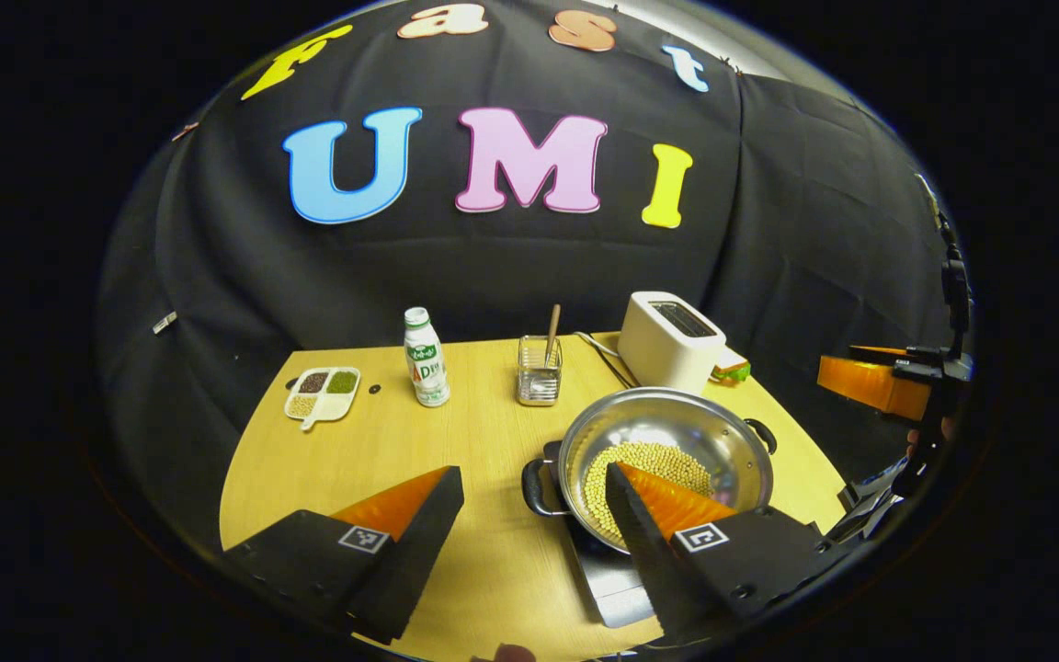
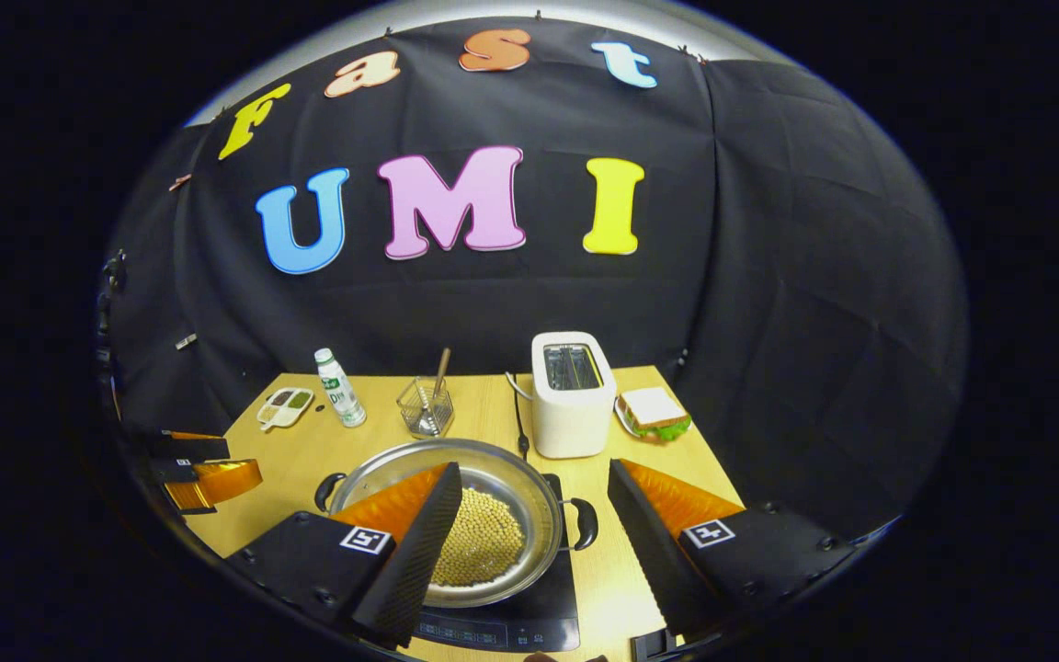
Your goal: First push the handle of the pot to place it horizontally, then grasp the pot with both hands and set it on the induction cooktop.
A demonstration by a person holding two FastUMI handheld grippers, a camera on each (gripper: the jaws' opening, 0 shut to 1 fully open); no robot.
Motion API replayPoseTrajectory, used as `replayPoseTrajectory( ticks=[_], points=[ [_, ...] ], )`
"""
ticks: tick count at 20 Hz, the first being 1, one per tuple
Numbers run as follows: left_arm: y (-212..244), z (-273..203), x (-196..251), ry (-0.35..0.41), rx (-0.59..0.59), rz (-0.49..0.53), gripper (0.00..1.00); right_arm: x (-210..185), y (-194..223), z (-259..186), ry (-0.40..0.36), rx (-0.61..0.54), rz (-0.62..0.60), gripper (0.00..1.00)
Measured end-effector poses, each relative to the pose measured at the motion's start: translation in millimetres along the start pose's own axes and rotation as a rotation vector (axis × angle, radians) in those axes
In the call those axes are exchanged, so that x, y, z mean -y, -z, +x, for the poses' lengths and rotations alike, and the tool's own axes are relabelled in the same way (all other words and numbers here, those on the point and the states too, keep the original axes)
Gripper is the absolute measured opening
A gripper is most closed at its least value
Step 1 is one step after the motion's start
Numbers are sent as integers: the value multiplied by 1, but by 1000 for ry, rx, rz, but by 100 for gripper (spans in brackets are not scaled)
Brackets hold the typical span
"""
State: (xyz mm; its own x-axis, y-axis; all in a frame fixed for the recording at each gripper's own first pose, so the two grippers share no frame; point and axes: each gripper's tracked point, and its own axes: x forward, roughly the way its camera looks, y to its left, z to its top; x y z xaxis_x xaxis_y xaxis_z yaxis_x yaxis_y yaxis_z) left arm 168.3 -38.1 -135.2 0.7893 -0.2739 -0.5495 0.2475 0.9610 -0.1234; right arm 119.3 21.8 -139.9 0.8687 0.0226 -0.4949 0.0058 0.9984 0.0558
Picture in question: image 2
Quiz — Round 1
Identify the sandwich with lettuce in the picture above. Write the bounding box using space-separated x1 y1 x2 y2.
620 386 691 442

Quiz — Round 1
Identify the white divided bean dish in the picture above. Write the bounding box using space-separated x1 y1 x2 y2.
256 387 315 431

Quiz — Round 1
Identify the wooden handled spoon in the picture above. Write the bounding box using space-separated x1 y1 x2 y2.
419 348 452 435

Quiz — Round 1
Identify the white drink bottle green label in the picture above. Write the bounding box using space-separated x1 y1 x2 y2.
314 348 368 428

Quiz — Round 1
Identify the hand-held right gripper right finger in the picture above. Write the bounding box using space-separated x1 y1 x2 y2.
608 458 857 640

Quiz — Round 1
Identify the black backdrop cloth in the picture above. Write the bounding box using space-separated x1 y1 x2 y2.
97 14 970 553

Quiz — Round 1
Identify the metal wire utensil holder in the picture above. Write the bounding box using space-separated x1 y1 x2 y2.
396 375 455 439

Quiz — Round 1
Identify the black induction cooktop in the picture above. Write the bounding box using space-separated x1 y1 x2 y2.
405 474 583 654

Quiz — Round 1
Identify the stainless steel pot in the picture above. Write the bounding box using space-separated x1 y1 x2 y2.
313 438 599 609

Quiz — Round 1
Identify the toaster power cable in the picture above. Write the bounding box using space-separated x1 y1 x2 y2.
504 371 532 461

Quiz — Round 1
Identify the white toaster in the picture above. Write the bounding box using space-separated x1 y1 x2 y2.
530 331 618 460

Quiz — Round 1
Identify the pile of yellow soybeans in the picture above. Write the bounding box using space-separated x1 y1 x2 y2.
431 487 527 588

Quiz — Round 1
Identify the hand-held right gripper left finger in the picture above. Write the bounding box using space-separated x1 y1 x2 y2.
226 462 463 649

